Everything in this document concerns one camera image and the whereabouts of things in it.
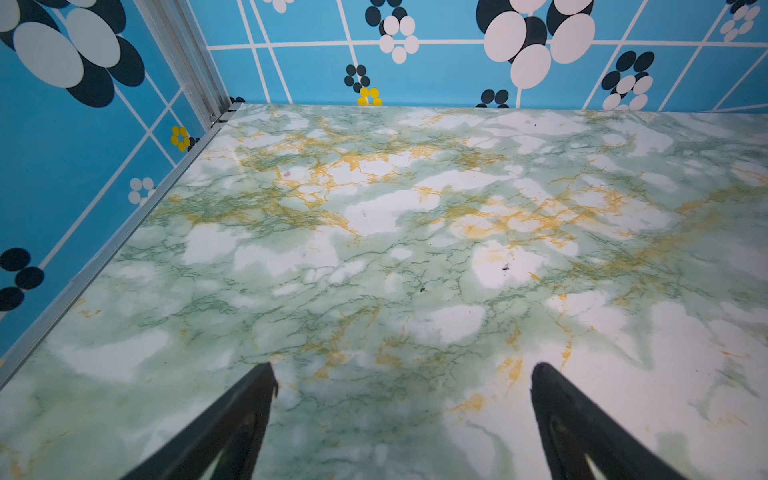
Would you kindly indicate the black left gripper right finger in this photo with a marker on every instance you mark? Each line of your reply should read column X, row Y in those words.
column 577, row 434

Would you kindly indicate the aluminium corner post left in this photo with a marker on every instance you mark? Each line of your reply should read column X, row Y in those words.
column 177, row 32

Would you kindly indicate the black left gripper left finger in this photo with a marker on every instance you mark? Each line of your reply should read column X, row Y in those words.
column 225, row 439

